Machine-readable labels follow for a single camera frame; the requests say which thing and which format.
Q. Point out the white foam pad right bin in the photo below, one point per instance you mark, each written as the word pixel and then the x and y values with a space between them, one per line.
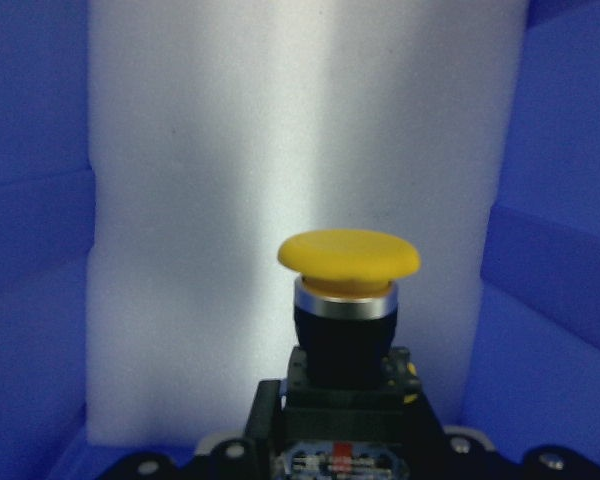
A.
pixel 218 129

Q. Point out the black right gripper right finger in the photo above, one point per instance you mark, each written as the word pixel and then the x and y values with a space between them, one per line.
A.
pixel 421 421

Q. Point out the blue bin at right arm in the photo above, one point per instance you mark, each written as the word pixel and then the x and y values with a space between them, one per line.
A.
pixel 534 371

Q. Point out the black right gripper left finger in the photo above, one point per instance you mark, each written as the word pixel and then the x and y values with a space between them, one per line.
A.
pixel 265 424

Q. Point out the yellow mushroom push button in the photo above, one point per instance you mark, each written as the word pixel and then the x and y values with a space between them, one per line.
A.
pixel 348 389

